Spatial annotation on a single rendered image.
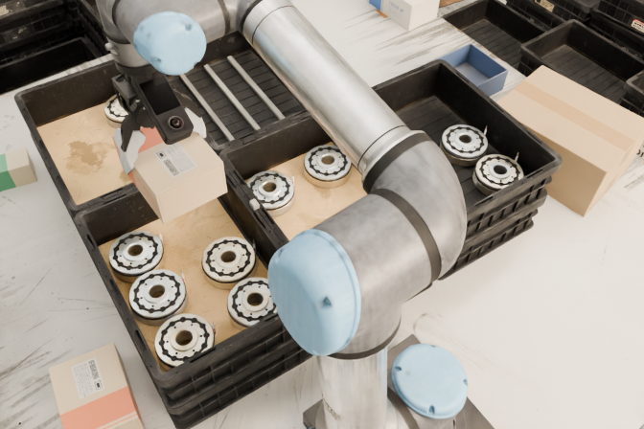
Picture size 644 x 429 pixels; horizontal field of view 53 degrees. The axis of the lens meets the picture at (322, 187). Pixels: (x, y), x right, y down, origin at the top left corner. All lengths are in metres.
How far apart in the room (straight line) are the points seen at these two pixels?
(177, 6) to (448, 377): 0.65
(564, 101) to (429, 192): 1.03
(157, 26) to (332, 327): 0.41
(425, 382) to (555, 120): 0.81
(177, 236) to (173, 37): 0.62
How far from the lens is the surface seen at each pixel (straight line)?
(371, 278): 0.62
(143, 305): 1.23
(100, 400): 1.26
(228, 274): 1.24
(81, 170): 1.51
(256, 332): 1.09
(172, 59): 0.81
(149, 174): 1.05
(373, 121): 0.73
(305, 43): 0.79
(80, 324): 1.43
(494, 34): 2.87
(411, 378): 1.01
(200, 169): 1.05
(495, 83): 1.85
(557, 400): 1.37
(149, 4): 0.84
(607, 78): 2.61
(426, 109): 1.60
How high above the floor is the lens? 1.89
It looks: 49 degrees down
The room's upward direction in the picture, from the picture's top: 1 degrees clockwise
